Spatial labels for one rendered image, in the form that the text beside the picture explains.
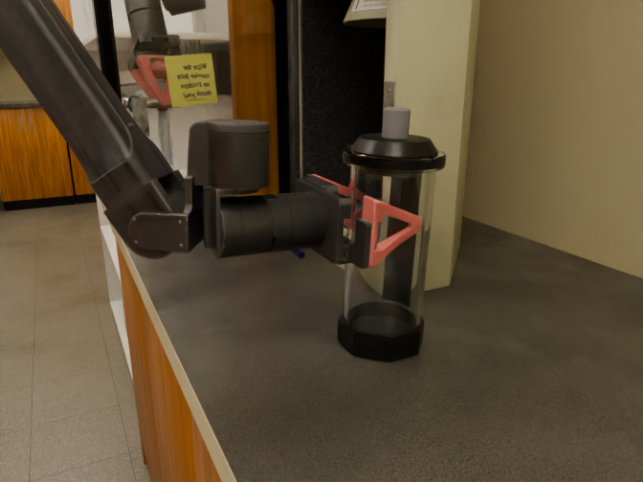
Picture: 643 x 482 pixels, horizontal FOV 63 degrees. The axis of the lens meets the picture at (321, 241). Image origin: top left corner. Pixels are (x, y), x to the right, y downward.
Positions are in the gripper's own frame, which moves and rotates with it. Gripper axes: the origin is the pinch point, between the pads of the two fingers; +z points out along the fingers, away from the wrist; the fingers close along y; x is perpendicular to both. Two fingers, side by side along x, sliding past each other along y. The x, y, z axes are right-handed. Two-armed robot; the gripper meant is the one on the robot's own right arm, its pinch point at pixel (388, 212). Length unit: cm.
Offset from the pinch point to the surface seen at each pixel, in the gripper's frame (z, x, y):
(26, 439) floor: -50, 115, 139
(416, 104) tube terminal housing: 10.0, -11.1, 10.4
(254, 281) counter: -6.5, 16.6, 24.7
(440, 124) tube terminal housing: 14.3, -8.5, 10.3
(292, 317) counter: -6.3, 16.4, 10.8
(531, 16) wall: 49, -26, 31
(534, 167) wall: 50, 1, 25
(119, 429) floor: -20, 113, 130
